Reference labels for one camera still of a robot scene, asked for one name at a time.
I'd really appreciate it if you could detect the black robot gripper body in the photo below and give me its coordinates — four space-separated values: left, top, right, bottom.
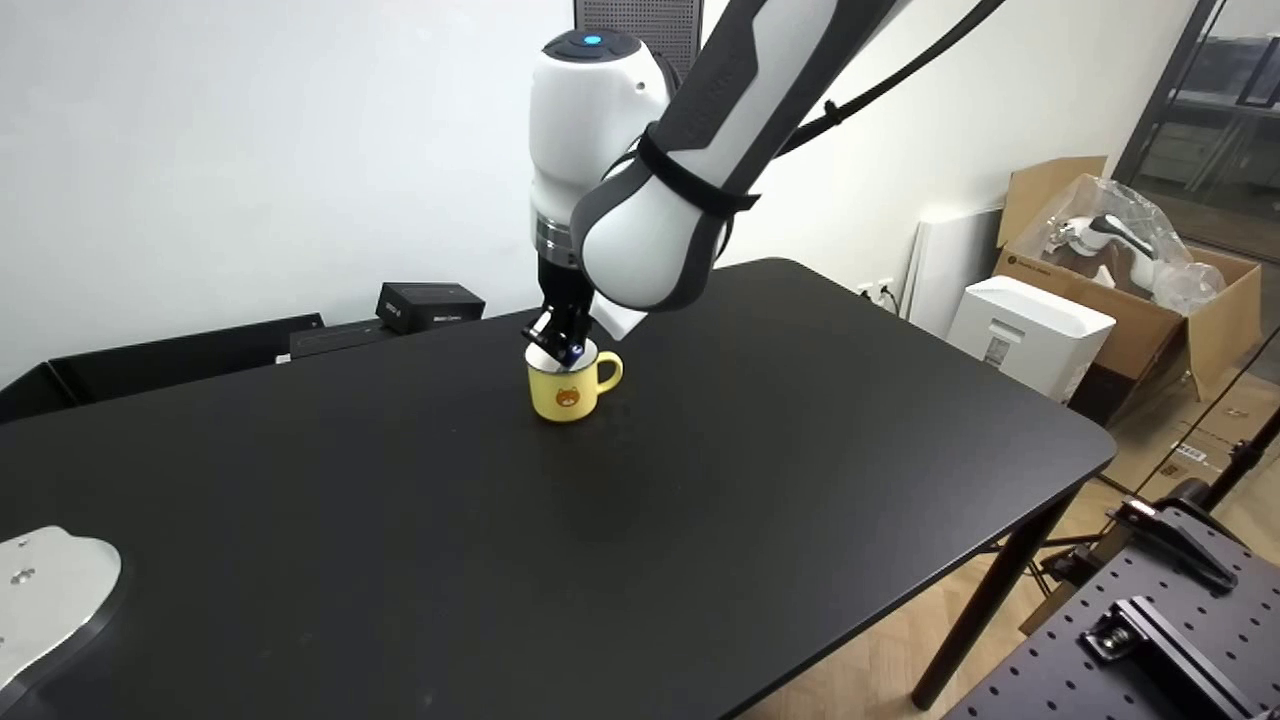
536 261 591 316

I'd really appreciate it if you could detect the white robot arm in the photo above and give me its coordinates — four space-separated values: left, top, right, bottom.
528 0 909 369

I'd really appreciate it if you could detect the yellow enamel mug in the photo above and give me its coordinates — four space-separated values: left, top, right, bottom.
525 343 624 425

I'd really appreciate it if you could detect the black small box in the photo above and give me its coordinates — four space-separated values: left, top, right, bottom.
375 283 482 336

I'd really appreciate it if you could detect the white appliance box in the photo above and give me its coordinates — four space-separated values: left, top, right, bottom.
947 276 1114 402

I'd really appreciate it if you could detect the black table leg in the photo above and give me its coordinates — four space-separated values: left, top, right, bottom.
909 492 1074 712

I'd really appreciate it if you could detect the black low shelf panel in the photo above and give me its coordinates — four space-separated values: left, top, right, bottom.
0 314 385 425

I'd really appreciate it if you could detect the clear plastic bag packaging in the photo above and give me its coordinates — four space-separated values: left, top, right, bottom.
1031 177 1224 316

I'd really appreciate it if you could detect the white round plate base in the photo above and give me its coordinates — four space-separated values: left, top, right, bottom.
0 523 123 687

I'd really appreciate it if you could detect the open cardboard box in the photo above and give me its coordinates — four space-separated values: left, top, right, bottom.
997 156 1264 413

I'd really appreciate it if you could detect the black perforated metal board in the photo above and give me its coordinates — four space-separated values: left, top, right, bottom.
943 507 1280 720

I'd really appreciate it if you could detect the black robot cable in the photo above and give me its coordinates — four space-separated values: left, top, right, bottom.
775 0 1006 152

